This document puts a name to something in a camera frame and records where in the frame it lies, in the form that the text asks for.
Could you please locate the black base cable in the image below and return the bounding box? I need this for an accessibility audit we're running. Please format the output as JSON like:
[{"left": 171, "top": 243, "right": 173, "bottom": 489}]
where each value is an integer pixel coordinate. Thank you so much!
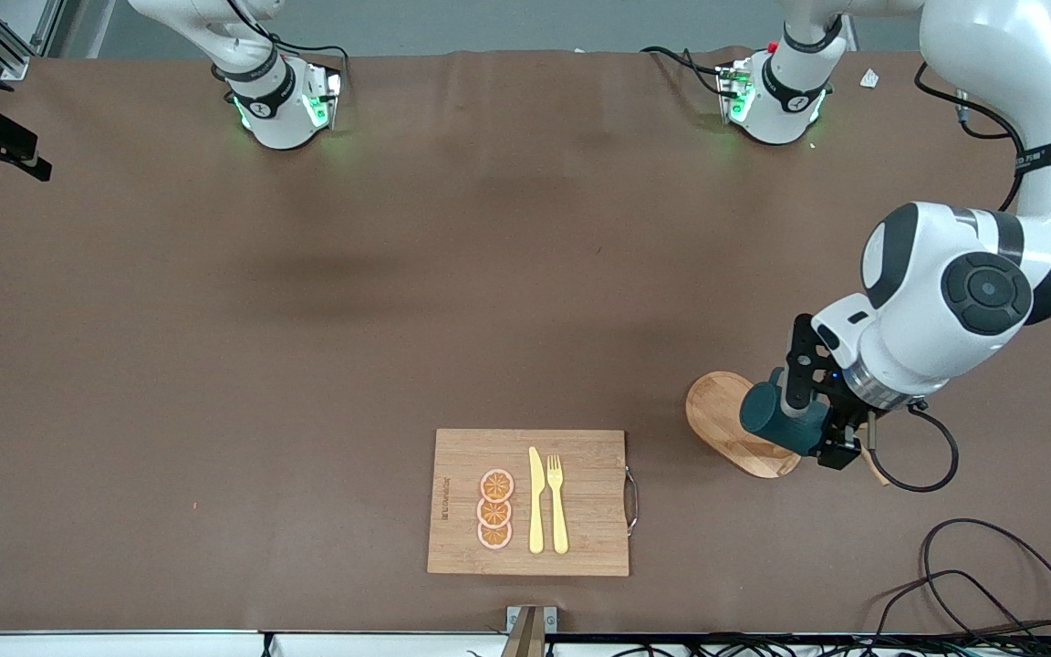
[
  {"left": 640, "top": 46, "right": 727, "bottom": 97},
  {"left": 264, "top": 35, "right": 351, "bottom": 90}
]

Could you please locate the bamboo cutting board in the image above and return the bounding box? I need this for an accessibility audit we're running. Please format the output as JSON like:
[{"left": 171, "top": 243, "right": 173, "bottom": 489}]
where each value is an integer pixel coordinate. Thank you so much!
[{"left": 426, "top": 428, "right": 641, "bottom": 578}]

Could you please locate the wooden mug tree stand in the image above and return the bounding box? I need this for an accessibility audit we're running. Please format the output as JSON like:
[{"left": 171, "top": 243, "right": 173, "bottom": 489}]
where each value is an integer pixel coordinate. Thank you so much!
[{"left": 684, "top": 370, "right": 891, "bottom": 487}]

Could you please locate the yellow plastic fork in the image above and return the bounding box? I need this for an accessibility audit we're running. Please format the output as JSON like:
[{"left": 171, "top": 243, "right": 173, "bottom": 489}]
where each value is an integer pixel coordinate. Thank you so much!
[{"left": 546, "top": 454, "right": 570, "bottom": 556}]

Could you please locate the aluminium frame profile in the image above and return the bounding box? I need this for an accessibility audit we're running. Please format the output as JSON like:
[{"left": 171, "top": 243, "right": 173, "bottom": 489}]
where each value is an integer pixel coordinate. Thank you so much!
[{"left": 0, "top": 0, "right": 66, "bottom": 81}]

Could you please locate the yellow plastic knife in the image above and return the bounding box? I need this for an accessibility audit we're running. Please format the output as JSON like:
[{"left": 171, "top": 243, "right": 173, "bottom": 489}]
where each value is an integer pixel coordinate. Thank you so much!
[{"left": 527, "top": 446, "right": 546, "bottom": 555}]

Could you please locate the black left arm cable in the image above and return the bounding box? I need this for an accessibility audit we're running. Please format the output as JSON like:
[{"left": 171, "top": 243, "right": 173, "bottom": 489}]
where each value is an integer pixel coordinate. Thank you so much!
[{"left": 868, "top": 62, "right": 1030, "bottom": 495}]

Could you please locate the teal ribbed mug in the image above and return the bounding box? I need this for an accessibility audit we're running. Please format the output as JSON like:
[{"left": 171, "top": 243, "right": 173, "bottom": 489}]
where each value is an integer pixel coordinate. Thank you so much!
[{"left": 739, "top": 370, "right": 832, "bottom": 457}]

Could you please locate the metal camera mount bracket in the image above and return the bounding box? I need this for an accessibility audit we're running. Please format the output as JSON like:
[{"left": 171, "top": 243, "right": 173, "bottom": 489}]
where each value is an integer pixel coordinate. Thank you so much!
[{"left": 503, "top": 604, "right": 559, "bottom": 657}]

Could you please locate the orange slice toy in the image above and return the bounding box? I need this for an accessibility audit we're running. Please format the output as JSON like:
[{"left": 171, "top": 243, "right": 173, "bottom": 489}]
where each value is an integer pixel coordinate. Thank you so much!
[{"left": 478, "top": 467, "right": 516, "bottom": 504}]

